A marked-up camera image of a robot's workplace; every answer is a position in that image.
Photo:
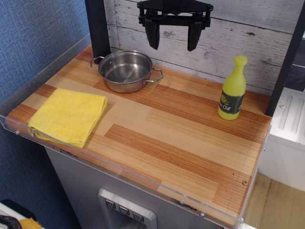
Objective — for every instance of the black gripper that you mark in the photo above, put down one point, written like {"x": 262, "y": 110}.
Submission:
{"x": 192, "y": 13}

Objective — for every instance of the black vertical post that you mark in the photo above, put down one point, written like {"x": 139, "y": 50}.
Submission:
{"x": 287, "y": 63}
{"x": 98, "y": 27}

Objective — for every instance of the black right vertical post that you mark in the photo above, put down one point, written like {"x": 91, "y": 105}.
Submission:
{"x": 287, "y": 63}

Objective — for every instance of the silver pan with handles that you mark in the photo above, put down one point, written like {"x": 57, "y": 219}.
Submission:
{"x": 126, "y": 71}

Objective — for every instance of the clear acrylic table guard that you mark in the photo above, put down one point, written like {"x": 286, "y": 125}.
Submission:
{"x": 171, "y": 157}

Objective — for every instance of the grey ice dispenser panel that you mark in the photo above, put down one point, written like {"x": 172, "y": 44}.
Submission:
{"x": 121, "y": 213}

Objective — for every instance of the white toy sink unit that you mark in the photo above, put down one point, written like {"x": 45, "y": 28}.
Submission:
{"x": 283, "y": 157}

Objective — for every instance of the silver toy fridge cabinet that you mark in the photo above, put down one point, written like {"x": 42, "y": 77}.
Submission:
{"x": 149, "y": 196}

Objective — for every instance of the black left vertical post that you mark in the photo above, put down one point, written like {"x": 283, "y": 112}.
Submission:
{"x": 98, "y": 27}

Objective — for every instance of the yellow rag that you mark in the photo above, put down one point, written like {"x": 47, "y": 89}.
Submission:
{"x": 67, "y": 117}

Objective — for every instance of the yellow olive oil bottle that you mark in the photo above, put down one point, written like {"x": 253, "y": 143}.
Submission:
{"x": 233, "y": 91}

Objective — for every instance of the black and yellow floor object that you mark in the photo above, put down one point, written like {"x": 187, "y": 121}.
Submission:
{"x": 15, "y": 216}

